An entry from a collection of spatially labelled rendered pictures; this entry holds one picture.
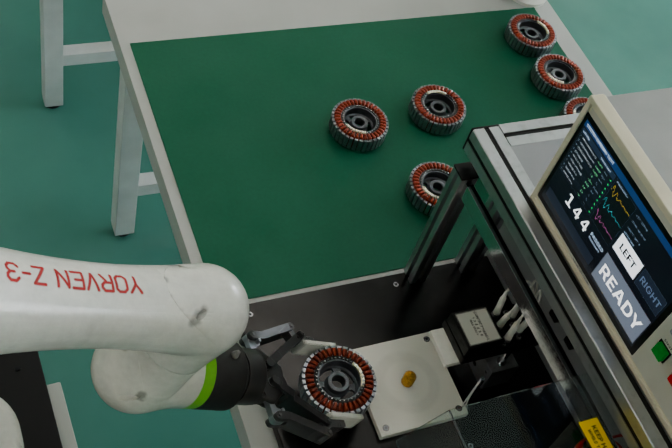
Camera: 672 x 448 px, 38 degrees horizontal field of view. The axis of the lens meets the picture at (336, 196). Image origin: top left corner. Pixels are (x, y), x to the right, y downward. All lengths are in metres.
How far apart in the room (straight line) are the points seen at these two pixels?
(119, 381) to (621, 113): 0.68
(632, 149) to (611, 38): 2.47
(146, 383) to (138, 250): 1.41
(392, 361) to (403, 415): 0.09
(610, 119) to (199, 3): 1.07
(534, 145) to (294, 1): 0.83
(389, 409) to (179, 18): 0.93
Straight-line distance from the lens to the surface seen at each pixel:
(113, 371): 1.16
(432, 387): 1.54
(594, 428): 1.27
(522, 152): 1.42
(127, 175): 2.35
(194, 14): 2.02
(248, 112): 1.84
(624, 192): 1.21
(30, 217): 2.59
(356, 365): 1.44
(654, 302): 1.20
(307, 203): 1.72
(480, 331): 1.45
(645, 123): 1.24
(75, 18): 3.10
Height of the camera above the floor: 2.08
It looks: 49 degrees down
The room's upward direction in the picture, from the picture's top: 19 degrees clockwise
